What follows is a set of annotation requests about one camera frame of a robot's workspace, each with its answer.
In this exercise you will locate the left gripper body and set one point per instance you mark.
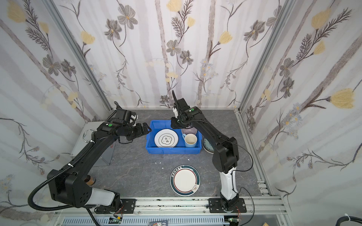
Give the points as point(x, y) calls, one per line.
point(143, 128)

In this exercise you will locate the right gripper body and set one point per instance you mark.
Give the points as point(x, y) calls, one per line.
point(175, 122)

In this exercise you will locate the purple bowl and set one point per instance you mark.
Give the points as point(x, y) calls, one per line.
point(189, 130)

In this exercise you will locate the cream mug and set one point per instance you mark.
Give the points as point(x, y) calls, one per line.
point(190, 140)

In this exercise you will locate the white plate with green rim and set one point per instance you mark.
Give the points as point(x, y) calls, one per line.
point(166, 138)

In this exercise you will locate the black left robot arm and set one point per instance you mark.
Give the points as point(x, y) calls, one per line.
point(68, 184)

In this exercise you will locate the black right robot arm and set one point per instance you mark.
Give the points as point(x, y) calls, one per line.
point(226, 154)

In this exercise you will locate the blue plastic bin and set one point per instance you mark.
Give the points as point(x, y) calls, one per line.
point(156, 126)

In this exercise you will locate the green patterned plate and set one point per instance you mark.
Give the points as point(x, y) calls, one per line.
point(207, 146)

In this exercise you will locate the striped rim white plate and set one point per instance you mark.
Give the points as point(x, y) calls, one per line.
point(185, 180)

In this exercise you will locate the orange capped brown bottle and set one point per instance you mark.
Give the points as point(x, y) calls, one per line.
point(90, 180)

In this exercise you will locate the aluminium mounting rail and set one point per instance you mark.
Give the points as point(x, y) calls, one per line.
point(199, 211)

